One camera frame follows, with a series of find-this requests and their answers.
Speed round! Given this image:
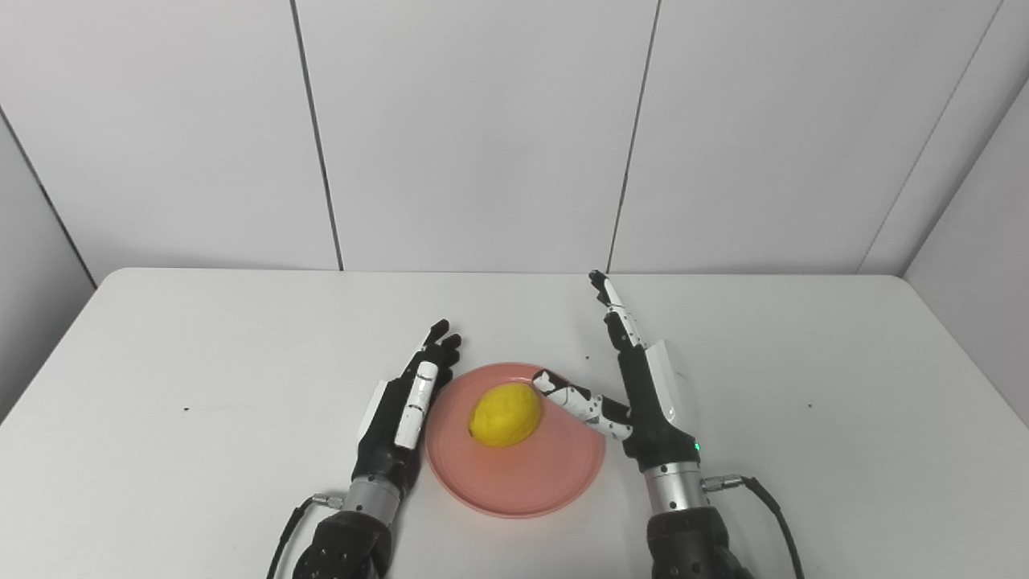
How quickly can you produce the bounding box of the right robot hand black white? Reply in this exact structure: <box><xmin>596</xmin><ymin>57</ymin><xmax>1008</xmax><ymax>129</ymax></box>
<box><xmin>531</xmin><ymin>270</ymin><xmax>701</xmax><ymax>474</ymax></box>

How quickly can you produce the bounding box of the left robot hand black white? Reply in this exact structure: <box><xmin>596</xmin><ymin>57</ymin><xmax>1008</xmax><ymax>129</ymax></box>
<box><xmin>351</xmin><ymin>319</ymin><xmax>463</xmax><ymax>495</ymax></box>

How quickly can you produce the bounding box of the yellow lemon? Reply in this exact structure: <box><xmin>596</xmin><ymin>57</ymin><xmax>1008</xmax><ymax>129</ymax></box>
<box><xmin>469</xmin><ymin>382</ymin><xmax>542</xmax><ymax>449</ymax></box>

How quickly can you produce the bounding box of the pink round plate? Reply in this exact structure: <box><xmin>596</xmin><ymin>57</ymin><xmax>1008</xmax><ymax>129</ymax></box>
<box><xmin>424</xmin><ymin>362</ymin><xmax>607</xmax><ymax>519</ymax></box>

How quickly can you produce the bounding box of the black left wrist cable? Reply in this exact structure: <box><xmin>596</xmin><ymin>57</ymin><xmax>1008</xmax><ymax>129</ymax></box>
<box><xmin>266</xmin><ymin>493</ymin><xmax>346</xmax><ymax>579</ymax></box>

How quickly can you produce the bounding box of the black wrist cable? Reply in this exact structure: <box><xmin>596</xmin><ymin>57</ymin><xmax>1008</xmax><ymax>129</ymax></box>
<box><xmin>701</xmin><ymin>474</ymin><xmax>806</xmax><ymax>579</ymax></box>
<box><xmin>266</xmin><ymin>493</ymin><xmax>346</xmax><ymax>579</ymax></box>

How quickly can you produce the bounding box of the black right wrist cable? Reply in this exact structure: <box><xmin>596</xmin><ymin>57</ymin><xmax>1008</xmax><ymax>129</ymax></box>
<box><xmin>701</xmin><ymin>474</ymin><xmax>806</xmax><ymax>579</ymax></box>

